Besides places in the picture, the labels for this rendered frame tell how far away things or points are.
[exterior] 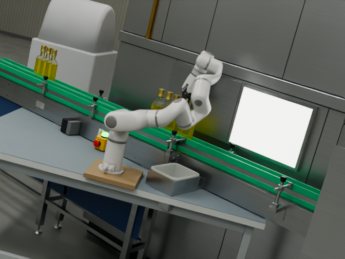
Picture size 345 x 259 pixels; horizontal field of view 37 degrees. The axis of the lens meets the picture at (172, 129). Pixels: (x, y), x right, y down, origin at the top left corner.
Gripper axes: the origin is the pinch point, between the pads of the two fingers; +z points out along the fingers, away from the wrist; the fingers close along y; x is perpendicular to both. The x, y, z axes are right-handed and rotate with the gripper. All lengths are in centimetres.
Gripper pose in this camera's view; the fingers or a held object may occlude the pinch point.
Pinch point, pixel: (185, 99)
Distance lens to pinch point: 283.4
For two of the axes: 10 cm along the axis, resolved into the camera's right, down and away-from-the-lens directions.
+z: -4.2, 8.3, 3.6
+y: -6.1, 0.4, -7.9
